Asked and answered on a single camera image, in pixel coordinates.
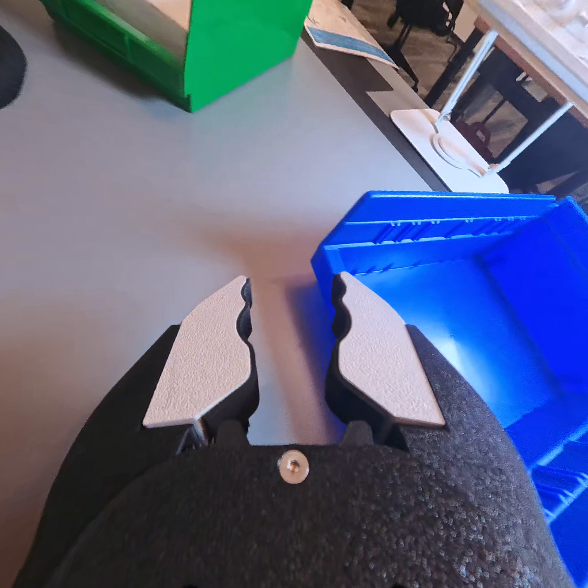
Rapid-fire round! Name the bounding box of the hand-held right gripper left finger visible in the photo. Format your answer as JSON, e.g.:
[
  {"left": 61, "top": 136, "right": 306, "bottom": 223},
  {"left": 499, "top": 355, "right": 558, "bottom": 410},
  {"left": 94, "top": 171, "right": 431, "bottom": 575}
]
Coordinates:
[{"left": 141, "top": 275, "right": 261, "bottom": 444}]

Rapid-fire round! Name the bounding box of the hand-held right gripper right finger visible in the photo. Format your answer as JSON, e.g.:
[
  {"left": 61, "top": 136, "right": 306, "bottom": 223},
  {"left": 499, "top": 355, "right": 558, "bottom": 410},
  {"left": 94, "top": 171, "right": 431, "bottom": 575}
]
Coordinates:
[{"left": 325, "top": 271, "right": 447, "bottom": 451}]

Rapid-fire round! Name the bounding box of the blue plastic bin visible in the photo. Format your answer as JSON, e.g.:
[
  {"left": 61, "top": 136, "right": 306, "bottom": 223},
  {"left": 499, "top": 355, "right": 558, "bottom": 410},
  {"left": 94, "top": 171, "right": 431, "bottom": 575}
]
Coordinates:
[{"left": 310, "top": 190, "right": 588, "bottom": 588}]

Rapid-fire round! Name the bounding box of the green plastic bin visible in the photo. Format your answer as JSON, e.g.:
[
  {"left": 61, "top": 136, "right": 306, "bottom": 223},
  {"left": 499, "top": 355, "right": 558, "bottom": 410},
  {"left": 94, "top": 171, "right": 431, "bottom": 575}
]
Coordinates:
[{"left": 40, "top": 0, "right": 314, "bottom": 113}]

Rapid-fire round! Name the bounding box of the white cardboard box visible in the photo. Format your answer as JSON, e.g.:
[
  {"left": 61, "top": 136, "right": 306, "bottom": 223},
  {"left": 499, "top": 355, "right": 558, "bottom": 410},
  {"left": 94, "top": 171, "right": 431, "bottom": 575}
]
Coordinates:
[{"left": 94, "top": 0, "right": 193, "bottom": 61}]

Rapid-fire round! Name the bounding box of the white lamp base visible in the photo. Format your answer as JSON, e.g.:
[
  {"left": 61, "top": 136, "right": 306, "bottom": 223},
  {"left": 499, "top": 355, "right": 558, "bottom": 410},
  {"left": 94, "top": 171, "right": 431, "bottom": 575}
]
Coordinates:
[{"left": 390, "top": 30, "right": 576, "bottom": 194}]

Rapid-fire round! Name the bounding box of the blue and white paper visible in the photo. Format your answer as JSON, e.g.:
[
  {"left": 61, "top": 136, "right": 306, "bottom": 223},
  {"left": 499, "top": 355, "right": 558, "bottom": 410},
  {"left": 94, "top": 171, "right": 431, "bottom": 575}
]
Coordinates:
[{"left": 303, "top": 0, "right": 399, "bottom": 70}]

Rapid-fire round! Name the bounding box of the black office chair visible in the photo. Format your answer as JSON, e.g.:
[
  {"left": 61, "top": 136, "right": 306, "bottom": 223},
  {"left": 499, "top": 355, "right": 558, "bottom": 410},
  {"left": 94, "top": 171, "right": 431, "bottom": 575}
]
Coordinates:
[{"left": 386, "top": 0, "right": 466, "bottom": 92}]

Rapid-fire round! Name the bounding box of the black chair armrest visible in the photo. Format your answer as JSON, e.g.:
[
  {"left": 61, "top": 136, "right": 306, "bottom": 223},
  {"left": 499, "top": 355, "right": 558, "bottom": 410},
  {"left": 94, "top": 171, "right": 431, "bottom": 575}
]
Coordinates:
[{"left": 0, "top": 25, "right": 27, "bottom": 111}]

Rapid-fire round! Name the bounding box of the wooden table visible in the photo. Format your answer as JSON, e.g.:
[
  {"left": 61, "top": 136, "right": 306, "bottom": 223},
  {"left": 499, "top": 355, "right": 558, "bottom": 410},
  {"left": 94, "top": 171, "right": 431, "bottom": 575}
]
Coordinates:
[{"left": 473, "top": 0, "right": 588, "bottom": 127}]

